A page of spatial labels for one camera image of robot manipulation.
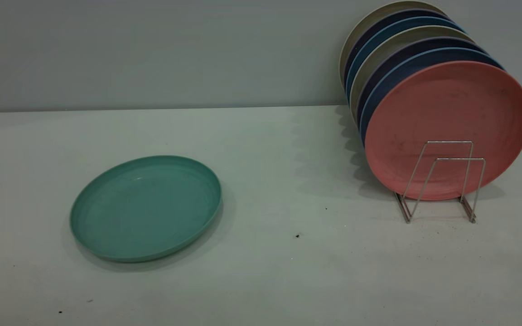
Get green round plate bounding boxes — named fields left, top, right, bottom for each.
left=69, top=155, right=222, bottom=263

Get pink round plate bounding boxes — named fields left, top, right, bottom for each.
left=364, top=61, right=522, bottom=201

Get beige round plate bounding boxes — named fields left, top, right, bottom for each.
left=339, top=0, right=445, bottom=86
left=349, top=25, right=475, bottom=123

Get teal blue round plate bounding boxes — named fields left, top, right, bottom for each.
left=345, top=16, right=466, bottom=102

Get dark navy round plate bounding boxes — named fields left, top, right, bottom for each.
left=343, top=9, right=452, bottom=86

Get dark purple round plate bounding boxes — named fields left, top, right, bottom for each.
left=356, top=37, right=488, bottom=127

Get metal wire plate rack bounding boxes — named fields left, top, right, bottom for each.
left=395, top=140, right=487, bottom=224

